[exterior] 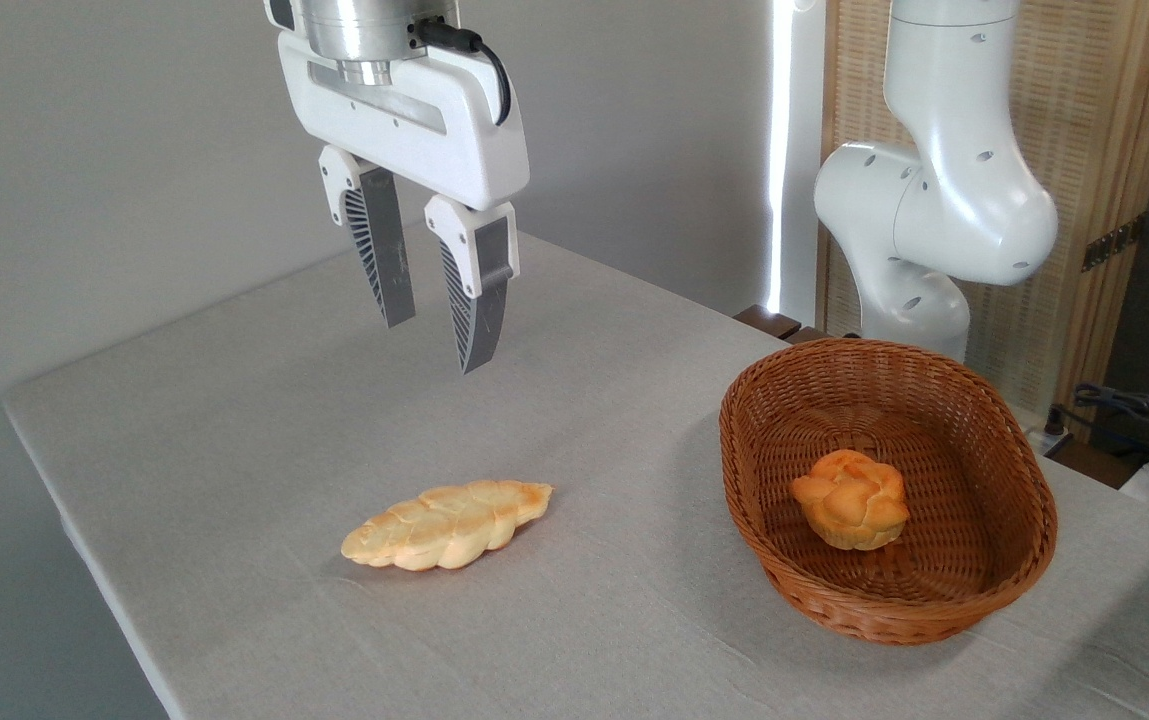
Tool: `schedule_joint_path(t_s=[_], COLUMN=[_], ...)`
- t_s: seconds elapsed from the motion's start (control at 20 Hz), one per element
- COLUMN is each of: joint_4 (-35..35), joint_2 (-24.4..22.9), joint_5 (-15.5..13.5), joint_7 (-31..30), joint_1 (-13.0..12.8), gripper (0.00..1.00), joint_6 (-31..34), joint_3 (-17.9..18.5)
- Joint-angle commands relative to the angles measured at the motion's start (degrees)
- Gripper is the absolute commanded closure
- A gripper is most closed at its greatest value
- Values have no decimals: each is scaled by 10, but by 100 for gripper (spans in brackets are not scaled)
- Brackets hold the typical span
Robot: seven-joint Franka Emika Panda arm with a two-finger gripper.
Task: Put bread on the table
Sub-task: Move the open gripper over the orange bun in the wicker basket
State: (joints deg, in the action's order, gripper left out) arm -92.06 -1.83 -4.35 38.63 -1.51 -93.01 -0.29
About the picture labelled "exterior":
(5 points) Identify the dark metal screen hinge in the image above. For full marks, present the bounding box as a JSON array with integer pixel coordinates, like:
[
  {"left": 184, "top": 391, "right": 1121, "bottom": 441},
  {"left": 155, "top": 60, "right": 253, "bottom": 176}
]
[{"left": 1081, "top": 215, "right": 1145, "bottom": 273}]

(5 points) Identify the wooden rattan folding screen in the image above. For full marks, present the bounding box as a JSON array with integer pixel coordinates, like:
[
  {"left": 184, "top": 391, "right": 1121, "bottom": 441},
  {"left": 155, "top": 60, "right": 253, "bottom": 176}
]
[{"left": 817, "top": 0, "right": 1149, "bottom": 441}]

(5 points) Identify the dark brown wooden furniture piece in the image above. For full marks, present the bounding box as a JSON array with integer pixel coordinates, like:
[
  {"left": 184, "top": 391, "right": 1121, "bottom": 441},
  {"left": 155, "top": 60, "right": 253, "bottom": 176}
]
[{"left": 734, "top": 305, "right": 830, "bottom": 346}]

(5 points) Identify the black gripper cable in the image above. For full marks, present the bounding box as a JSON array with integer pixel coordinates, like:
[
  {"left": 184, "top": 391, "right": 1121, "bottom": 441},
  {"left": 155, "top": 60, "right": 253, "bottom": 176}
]
[{"left": 412, "top": 20, "right": 513, "bottom": 127}]

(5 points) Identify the brown oval wicker basket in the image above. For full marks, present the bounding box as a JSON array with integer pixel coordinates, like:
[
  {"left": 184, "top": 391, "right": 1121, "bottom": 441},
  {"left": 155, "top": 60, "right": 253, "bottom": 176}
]
[{"left": 719, "top": 338, "right": 1059, "bottom": 646}]

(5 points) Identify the round knotted bread roll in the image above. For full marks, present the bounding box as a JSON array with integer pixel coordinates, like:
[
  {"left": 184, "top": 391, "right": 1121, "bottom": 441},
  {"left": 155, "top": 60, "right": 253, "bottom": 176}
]
[{"left": 790, "top": 449, "right": 911, "bottom": 552}]

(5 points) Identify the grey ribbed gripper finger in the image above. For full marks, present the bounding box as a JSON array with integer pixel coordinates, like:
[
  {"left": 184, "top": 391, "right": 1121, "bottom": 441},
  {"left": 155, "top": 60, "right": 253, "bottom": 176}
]
[
  {"left": 319, "top": 145, "right": 417, "bottom": 329},
  {"left": 424, "top": 195, "right": 519, "bottom": 375}
]

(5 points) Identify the long braided bread loaf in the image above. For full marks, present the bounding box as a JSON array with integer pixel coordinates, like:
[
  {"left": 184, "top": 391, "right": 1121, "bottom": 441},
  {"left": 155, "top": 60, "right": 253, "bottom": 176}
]
[{"left": 340, "top": 479, "right": 555, "bottom": 572}]

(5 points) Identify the grey tablecloth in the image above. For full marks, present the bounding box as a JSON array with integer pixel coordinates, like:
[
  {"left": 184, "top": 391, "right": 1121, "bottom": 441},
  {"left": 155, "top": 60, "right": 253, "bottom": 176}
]
[{"left": 2, "top": 225, "right": 1149, "bottom": 720}]

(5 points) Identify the bundle of dark cables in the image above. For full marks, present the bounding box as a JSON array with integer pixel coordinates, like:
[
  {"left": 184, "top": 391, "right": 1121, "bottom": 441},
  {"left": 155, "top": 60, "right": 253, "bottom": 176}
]
[{"left": 1072, "top": 383, "right": 1149, "bottom": 471}]

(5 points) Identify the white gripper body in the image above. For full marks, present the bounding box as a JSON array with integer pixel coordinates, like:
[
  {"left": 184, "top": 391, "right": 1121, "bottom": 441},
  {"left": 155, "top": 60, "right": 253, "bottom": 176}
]
[{"left": 277, "top": 30, "right": 531, "bottom": 212}]

